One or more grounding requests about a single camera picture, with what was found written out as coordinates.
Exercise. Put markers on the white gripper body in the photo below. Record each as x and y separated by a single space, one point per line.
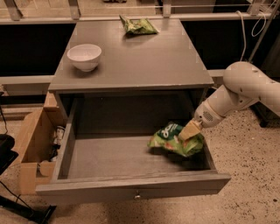
205 115

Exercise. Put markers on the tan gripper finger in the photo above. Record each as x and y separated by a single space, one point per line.
190 130

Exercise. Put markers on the green rice chip bag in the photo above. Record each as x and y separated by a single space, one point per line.
168 139

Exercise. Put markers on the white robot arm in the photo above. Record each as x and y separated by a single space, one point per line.
243 85

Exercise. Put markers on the grey open top drawer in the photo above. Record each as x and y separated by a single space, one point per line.
107 158

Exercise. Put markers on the crumpled green snack bag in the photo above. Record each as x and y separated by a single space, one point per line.
139 27

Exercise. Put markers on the grey wooden cabinet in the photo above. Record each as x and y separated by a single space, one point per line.
161 72

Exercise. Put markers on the white ceramic bowl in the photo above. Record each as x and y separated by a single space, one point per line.
85 57

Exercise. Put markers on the white bottle in box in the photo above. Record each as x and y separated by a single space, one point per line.
58 136

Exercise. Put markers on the cardboard box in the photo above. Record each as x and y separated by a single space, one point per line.
34 144

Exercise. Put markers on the metal railing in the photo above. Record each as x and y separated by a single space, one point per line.
67 11

